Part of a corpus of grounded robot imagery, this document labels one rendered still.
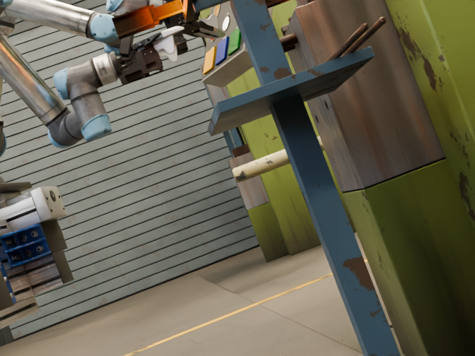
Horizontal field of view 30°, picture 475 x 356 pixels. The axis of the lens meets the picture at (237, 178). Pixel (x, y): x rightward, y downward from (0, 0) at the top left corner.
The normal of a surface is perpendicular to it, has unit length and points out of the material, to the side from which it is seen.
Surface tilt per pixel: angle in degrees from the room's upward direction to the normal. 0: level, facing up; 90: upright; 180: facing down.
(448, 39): 90
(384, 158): 90
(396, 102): 90
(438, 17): 90
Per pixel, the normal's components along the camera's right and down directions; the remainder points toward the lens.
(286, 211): 0.00, -0.04
